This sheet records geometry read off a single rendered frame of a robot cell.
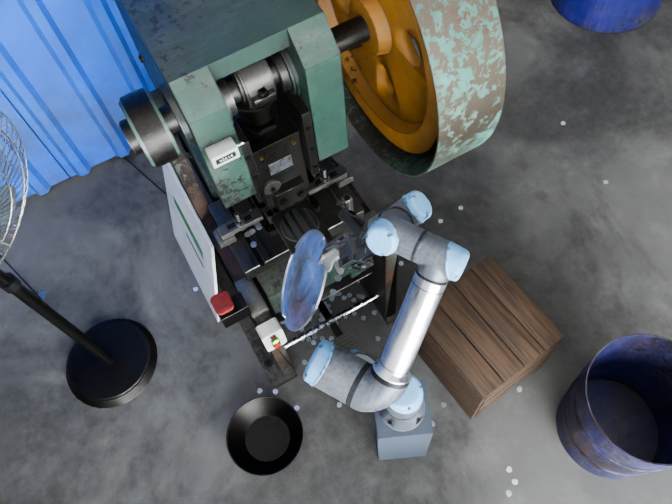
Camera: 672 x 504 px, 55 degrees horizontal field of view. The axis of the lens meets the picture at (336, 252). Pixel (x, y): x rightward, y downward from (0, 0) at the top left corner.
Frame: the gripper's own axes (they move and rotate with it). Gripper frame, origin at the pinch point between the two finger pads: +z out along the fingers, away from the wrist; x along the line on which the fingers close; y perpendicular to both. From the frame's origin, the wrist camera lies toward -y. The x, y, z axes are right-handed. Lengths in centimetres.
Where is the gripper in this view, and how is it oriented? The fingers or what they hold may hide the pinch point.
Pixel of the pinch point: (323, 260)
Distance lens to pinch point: 169.3
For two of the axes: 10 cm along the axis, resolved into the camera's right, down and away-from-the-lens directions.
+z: -6.5, 4.3, 6.3
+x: 7.5, 2.0, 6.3
